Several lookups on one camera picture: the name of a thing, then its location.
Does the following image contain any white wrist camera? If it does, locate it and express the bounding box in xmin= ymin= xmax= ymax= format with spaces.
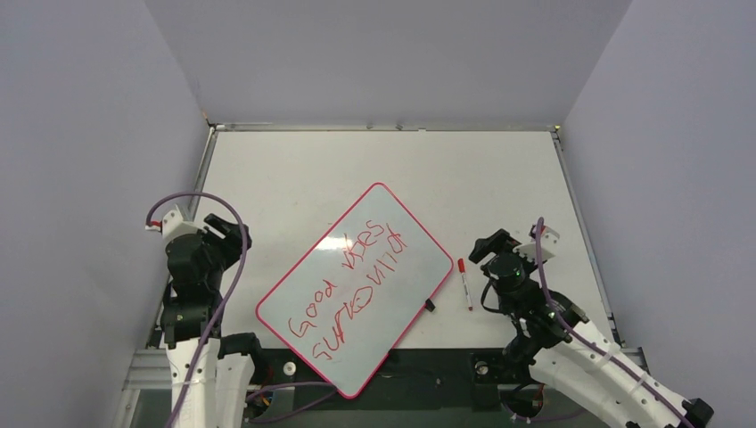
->
xmin=144 ymin=205 xmax=202 ymax=243
xmin=514 ymin=225 xmax=561 ymax=263

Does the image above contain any aluminium table edge frame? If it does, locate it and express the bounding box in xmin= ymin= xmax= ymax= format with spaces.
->
xmin=111 ymin=122 xmax=662 ymax=428

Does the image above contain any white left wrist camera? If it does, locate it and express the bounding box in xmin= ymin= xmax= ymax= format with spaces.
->
xmin=144 ymin=205 xmax=202 ymax=243

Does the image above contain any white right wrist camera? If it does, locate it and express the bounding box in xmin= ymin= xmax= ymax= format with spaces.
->
xmin=514 ymin=225 xmax=561 ymax=263

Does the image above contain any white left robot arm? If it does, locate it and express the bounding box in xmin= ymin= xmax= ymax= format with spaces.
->
xmin=160 ymin=208 xmax=269 ymax=427

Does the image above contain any pink-framed whiteboard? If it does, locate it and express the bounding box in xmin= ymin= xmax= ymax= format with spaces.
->
xmin=255 ymin=182 xmax=455 ymax=399

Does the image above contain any white whiteboard marker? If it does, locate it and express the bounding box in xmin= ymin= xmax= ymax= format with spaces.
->
xmin=458 ymin=271 xmax=474 ymax=312

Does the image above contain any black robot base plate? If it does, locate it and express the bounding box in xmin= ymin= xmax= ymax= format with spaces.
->
xmin=245 ymin=348 xmax=546 ymax=417

